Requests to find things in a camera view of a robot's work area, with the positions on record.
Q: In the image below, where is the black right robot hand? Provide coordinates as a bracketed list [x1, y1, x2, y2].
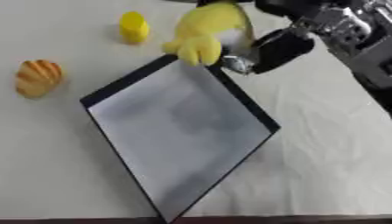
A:
[220, 27, 318, 75]

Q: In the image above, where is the black box with white inside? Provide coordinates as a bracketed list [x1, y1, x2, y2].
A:
[78, 52, 282, 224]

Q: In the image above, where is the orange toy bread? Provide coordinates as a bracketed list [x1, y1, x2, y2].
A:
[13, 59, 65, 99]

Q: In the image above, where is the yellow cylinder block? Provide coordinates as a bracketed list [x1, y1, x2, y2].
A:
[117, 10, 152, 44]

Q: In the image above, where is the yellow soft toy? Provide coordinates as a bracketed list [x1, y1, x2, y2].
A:
[160, 0, 256, 67]

